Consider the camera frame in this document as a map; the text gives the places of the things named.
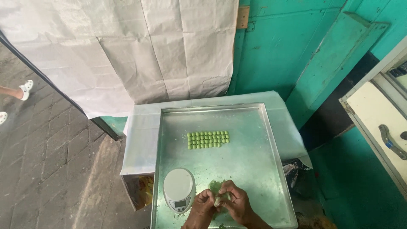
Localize white digital kitchen scale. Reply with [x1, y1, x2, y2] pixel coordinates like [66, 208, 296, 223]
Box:
[163, 168, 196, 214]

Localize large square metal tray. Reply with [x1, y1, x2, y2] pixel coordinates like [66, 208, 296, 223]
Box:
[151, 102, 299, 229]

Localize grey metal cabinet handle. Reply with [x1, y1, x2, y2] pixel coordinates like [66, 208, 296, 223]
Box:
[378, 124, 407, 161]

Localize black metal pole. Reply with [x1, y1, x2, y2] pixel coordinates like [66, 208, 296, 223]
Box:
[0, 30, 122, 141]

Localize brown bundle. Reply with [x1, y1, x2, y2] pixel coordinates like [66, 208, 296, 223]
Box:
[297, 212, 338, 229]

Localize pale green dough piece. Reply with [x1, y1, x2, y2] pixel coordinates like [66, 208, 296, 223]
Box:
[214, 193, 231, 208]

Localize small wooden block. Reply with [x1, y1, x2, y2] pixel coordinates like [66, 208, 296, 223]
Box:
[236, 6, 250, 30]

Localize cardboard box with yellow packets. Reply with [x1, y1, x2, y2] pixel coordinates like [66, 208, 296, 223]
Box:
[120, 173, 156, 211]

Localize person's right hand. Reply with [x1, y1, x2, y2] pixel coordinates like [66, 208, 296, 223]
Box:
[218, 180, 254, 225]

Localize teal wooden plank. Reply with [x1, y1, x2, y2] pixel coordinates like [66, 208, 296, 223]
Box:
[286, 12, 390, 130]

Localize black plastic bag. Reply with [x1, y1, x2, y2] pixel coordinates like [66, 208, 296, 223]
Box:
[282, 158, 314, 193]

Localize person's left hand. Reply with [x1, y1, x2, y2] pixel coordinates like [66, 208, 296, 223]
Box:
[190, 189, 218, 225]

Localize large white hanging sheet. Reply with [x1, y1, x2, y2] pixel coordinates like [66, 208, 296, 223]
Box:
[0, 0, 240, 119]

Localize green dough lump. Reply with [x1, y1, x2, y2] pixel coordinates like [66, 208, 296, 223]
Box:
[208, 180, 227, 195]

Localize rows of green dough balls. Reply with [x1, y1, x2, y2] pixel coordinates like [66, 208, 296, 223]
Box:
[187, 130, 230, 150]

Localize white table cover sheet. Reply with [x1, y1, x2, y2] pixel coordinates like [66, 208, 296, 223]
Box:
[120, 91, 314, 176]

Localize white cabinet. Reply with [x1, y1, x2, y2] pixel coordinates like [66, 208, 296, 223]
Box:
[338, 35, 407, 200]

